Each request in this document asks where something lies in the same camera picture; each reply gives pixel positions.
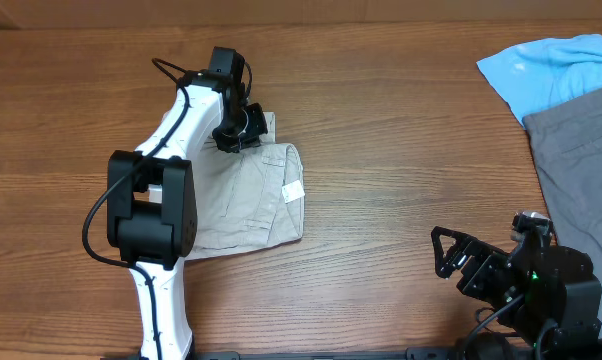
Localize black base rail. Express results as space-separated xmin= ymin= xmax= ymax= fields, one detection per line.
xmin=191 ymin=347 xmax=460 ymax=360

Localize light blue shirt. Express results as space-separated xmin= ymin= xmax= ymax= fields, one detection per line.
xmin=477 ymin=34 xmax=602 ymax=122

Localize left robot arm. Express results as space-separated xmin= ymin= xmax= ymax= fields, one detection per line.
xmin=98 ymin=47 xmax=267 ymax=360

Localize grey shorts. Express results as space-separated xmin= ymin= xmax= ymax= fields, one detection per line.
xmin=523 ymin=88 xmax=602 ymax=336

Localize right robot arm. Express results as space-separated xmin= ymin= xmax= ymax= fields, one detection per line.
xmin=431 ymin=224 xmax=602 ymax=359

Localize beige shorts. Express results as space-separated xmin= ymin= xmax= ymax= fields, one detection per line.
xmin=187 ymin=112 xmax=305 ymax=260

